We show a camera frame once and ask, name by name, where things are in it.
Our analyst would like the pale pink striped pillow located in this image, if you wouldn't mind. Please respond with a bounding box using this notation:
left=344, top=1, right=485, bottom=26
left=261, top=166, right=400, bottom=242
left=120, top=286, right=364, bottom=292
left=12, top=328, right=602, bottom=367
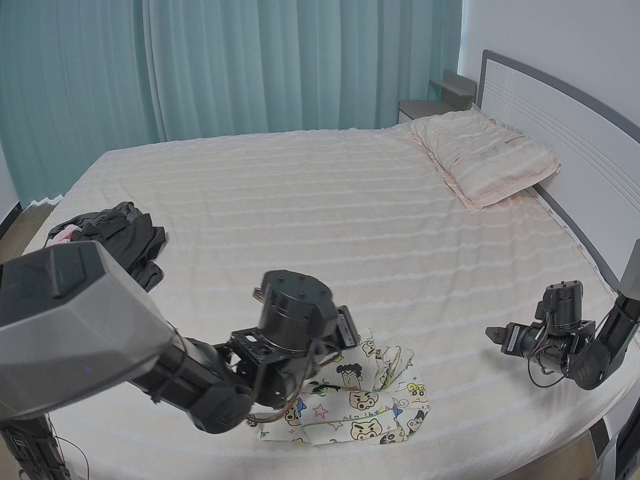
left=410, top=110, right=563, bottom=215

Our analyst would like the black cable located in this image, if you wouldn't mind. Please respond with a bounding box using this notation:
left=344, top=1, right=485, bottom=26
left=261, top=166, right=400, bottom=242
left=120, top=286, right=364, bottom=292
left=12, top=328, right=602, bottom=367
left=527, top=355, right=571, bottom=390

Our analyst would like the blue-green curtain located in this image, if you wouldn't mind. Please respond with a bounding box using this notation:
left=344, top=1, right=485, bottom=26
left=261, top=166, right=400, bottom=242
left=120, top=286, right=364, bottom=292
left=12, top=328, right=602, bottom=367
left=142, top=0, right=467, bottom=141
left=0, top=0, right=163, bottom=204

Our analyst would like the black shirt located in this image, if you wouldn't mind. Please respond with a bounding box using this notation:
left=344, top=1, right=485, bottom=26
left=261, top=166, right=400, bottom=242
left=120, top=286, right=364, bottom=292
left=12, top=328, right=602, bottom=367
left=82, top=202, right=168, bottom=290

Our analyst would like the grey garment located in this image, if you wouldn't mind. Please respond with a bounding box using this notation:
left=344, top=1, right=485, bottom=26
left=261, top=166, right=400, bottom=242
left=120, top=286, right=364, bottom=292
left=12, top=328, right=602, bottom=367
left=47, top=202, right=143, bottom=236

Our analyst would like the bed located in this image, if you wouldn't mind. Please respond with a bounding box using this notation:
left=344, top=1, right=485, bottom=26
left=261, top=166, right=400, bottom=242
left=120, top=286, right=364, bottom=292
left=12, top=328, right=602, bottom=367
left=0, top=49, right=640, bottom=480

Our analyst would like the white printed pyjama top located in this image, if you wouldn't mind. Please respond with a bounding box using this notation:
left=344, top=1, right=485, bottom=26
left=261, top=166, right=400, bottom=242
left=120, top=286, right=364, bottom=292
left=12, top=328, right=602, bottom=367
left=256, top=327, right=433, bottom=449

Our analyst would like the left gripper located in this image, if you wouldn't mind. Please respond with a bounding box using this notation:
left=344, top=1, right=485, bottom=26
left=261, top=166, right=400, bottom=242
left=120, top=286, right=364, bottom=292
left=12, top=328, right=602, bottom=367
left=320, top=305, right=362, bottom=364

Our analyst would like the grey bedside table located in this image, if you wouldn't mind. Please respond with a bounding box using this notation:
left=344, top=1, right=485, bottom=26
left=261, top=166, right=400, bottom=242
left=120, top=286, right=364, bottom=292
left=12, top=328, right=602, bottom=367
left=398, top=69, right=478, bottom=122

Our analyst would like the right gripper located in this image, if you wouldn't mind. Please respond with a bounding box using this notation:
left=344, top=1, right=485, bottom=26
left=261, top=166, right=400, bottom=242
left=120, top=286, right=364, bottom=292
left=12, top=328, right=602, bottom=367
left=485, top=322, right=541, bottom=358

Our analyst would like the pink garment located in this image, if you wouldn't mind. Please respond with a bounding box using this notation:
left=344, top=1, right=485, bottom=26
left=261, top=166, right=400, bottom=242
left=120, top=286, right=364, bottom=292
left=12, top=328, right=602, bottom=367
left=47, top=224, right=82, bottom=246

